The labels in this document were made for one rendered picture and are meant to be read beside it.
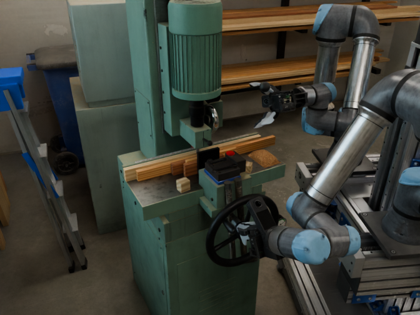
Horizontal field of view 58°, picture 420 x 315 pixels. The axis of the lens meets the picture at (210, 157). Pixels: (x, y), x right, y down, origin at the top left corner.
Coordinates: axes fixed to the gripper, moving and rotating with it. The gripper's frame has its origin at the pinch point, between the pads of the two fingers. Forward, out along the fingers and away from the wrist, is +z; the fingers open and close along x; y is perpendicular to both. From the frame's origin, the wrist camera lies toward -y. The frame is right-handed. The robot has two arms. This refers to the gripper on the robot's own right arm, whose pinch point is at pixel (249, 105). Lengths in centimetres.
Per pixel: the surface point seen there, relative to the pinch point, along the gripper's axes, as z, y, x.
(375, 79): -328, -220, 19
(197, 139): 14.8, -14.7, 10.0
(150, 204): 37.7, -8.7, 27.0
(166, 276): 33, -22, 61
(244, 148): -9.1, -22.1, 19.1
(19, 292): 91, -111, 89
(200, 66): 15.1, -3.0, -15.3
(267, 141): -21.1, -21.9, 18.6
